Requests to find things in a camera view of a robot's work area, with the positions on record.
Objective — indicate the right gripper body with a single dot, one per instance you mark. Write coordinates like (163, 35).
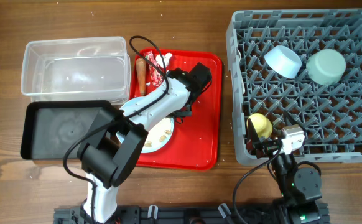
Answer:
(265, 147)

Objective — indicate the yellow plastic cup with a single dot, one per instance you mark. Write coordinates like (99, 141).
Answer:
(262, 125)

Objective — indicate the light blue bowl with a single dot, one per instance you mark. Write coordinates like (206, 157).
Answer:
(283, 61)

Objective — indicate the pale green bowl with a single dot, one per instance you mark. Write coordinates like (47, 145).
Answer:
(326, 67)

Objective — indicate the white plastic spoon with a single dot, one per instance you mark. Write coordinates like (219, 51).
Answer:
(238, 54)

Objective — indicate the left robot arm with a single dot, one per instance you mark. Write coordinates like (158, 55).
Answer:
(116, 138)

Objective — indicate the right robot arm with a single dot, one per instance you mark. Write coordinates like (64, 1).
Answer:
(300, 187)

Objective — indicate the grey dishwasher rack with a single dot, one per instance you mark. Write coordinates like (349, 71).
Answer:
(330, 114)

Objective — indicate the crumpled white tissue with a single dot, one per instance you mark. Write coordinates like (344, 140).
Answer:
(163, 61)

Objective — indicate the red candy wrapper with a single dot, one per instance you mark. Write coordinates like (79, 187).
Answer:
(154, 70)

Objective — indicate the orange carrot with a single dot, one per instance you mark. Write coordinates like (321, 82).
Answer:
(141, 75)

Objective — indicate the red plastic tray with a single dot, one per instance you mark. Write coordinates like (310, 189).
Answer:
(194, 143)

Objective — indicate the light blue plate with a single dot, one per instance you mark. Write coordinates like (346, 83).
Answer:
(158, 125)

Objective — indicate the food scraps on plate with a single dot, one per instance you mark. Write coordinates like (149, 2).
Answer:
(156, 138)

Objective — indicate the clear plastic bin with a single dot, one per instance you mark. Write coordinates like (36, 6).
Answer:
(94, 68)

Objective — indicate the black plastic tray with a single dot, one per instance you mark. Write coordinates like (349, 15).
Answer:
(51, 127)

